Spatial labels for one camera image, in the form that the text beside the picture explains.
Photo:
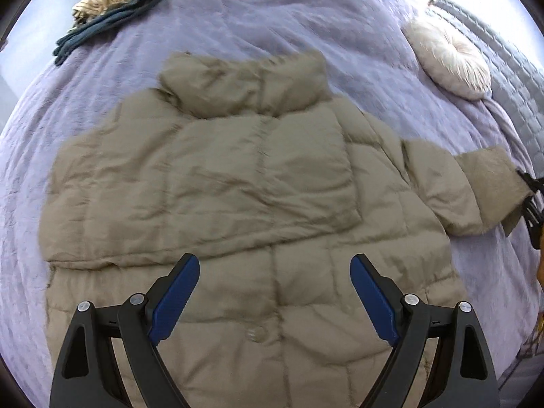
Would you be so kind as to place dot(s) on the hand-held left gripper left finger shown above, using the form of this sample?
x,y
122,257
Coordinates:
x,y
176,291

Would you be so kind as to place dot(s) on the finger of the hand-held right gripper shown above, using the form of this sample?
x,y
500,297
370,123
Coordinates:
x,y
531,208

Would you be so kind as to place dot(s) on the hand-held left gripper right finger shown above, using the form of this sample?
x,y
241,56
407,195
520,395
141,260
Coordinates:
x,y
374,293

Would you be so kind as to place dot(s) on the beige puffer jacket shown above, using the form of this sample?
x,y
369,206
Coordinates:
x,y
238,178

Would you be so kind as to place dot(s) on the grey quilted headboard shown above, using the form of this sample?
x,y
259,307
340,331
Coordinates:
x,y
505,63

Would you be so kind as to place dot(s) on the round cream cushion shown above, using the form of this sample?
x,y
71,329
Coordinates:
x,y
450,57

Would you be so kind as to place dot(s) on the dark teal cloth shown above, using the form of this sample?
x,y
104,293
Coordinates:
x,y
106,21

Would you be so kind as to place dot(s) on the purple fleece blanket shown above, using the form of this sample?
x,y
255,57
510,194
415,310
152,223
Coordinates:
x,y
263,21

